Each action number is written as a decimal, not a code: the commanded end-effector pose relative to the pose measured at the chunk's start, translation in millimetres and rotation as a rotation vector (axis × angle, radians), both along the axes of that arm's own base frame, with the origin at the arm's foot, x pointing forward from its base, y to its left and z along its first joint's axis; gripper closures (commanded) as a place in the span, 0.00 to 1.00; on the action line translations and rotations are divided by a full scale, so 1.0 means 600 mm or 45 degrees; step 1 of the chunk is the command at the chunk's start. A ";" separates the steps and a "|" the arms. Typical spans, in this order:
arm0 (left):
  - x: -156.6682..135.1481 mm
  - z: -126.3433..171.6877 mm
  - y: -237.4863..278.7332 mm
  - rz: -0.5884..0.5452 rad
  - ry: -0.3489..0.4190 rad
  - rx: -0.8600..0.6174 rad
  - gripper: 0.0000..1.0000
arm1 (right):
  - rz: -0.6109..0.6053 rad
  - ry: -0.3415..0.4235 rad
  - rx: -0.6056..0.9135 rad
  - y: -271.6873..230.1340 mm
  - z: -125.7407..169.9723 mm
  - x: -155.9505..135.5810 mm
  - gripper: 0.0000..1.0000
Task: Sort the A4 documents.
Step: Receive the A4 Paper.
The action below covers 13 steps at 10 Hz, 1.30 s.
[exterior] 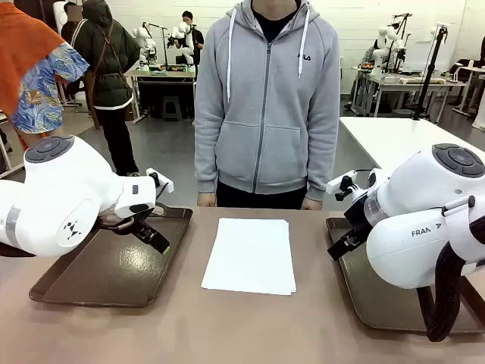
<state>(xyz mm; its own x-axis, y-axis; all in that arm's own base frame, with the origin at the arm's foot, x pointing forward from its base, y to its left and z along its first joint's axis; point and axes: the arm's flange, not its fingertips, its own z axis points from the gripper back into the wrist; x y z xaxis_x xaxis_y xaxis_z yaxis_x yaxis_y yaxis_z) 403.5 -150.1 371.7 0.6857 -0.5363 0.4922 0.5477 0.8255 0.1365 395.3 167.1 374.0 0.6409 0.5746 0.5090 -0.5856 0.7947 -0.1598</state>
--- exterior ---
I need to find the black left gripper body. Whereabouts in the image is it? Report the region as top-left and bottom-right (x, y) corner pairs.
(99, 203), (157, 231)

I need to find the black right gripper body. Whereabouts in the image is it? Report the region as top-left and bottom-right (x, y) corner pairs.
(343, 193), (374, 238)

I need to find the white A4 paper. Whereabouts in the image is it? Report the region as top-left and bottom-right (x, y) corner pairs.
(200, 218), (297, 297)

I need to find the grey-sleeved left forearm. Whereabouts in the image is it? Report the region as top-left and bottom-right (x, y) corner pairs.
(305, 124), (340, 202)

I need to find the grey-sleeved right forearm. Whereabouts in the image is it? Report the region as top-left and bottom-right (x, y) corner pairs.
(194, 124), (221, 195)

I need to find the brown plastic tray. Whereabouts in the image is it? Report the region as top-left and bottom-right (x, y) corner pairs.
(29, 204), (194, 309)
(325, 216), (485, 335)

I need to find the white table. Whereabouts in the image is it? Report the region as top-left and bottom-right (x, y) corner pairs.
(339, 116), (485, 179)

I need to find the grey plastic stool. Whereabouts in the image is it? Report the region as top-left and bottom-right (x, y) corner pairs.
(162, 96), (182, 121)

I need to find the background desk with black panel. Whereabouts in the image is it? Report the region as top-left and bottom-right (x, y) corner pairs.
(124, 67), (199, 124)

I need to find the background white desk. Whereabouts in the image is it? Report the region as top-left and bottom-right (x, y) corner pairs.
(352, 67), (468, 118)

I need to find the person in grey hoodie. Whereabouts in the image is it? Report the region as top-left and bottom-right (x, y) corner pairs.
(194, 0), (341, 210)

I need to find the person in dark green jacket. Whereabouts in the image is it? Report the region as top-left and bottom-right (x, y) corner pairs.
(71, 0), (142, 177)

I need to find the black tripod stand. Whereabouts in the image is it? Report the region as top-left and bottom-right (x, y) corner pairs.
(411, 25), (450, 121)

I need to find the seated person in plaid shirt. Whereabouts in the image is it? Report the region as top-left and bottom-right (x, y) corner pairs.
(362, 47), (380, 71)

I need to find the background person in black shirt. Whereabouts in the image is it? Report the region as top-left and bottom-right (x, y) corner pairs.
(180, 10), (205, 67)

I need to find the white height-adjustable desk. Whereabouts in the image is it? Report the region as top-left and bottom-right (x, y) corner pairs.
(449, 62), (485, 115)

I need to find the background person with dark hair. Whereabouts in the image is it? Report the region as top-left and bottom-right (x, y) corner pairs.
(60, 2), (83, 45)

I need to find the white round-faced appliance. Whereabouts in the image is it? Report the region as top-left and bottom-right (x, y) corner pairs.
(52, 0), (77, 35)

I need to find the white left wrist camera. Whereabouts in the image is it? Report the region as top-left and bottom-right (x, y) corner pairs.
(145, 167), (174, 195)

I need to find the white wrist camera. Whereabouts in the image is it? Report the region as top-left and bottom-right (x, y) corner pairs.
(326, 170), (359, 202)
(145, 167), (174, 195)

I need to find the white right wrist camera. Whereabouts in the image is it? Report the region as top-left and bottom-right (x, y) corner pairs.
(326, 170), (359, 202)

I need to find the black camera frame stand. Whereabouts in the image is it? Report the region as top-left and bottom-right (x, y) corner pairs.
(390, 13), (414, 75)

